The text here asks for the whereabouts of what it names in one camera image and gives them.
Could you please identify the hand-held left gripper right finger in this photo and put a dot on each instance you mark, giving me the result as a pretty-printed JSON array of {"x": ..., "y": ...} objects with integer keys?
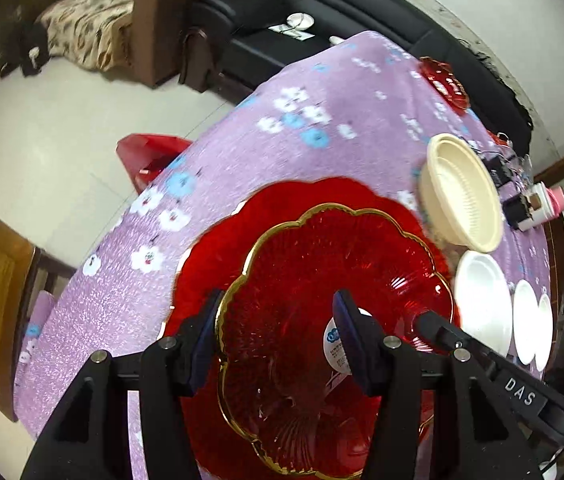
[{"x": 344, "y": 321}]

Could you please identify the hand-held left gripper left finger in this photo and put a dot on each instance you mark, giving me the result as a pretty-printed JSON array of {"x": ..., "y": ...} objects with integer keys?
[{"x": 206, "y": 321}]

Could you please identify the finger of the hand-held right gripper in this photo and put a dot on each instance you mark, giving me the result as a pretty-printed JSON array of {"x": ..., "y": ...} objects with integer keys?
[{"x": 429, "y": 326}]

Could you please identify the white disposable bowl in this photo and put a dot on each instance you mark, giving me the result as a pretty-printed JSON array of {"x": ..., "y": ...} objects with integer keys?
[
  {"x": 524, "y": 320},
  {"x": 482, "y": 300},
  {"x": 544, "y": 330}
]

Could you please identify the gold-rimmed red glass plate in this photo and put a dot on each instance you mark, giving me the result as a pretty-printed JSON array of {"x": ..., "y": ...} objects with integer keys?
[{"x": 312, "y": 260}]

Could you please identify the large red scalloped plate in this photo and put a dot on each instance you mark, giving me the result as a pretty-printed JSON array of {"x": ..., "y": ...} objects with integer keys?
[{"x": 221, "y": 240}]

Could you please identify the cream plastic bowl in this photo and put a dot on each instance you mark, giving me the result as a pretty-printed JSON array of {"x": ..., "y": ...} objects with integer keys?
[{"x": 462, "y": 195}]

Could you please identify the black device with brown knob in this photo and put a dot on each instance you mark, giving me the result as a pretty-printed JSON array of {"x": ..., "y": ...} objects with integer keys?
[{"x": 514, "y": 210}]

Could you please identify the white plastic jar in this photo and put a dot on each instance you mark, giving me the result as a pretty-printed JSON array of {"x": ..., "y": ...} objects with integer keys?
[{"x": 542, "y": 207}]

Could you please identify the black cylindrical device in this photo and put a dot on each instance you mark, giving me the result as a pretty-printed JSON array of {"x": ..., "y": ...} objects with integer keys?
[{"x": 497, "y": 172}]

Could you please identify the red plastic stool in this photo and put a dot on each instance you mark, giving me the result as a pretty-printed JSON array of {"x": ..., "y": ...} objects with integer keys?
[{"x": 149, "y": 155}]

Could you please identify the bottle in pink knitted sleeve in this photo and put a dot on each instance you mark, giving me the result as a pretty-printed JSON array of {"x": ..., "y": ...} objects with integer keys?
[{"x": 559, "y": 197}]

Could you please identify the purple floral tablecloth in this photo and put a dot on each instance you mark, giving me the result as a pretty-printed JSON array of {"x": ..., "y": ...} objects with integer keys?
[{"x": 352, "y": 110}]

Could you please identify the small red glass plate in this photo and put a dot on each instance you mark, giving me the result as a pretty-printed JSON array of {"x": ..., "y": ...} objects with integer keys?
[{"x": 442, "y": 80}]

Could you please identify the brown armchair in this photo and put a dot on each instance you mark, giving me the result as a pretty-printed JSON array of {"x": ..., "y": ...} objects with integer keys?
[{"x": 154, "y": 25}]

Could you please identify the white dish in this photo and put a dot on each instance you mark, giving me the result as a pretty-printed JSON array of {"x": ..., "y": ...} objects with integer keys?
[{"x": 299, "y": 21}]

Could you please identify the black leather sofa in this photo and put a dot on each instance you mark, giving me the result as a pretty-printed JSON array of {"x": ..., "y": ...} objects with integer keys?
[{"x": 362, "y": 5}]

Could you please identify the brown patterned blanket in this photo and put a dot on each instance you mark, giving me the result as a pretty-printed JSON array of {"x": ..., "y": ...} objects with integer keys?
[{"x": 86, "y": 25}]

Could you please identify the black bag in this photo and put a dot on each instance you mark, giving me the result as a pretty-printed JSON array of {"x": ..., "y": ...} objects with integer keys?
[{"x": 29, "y": 52}]

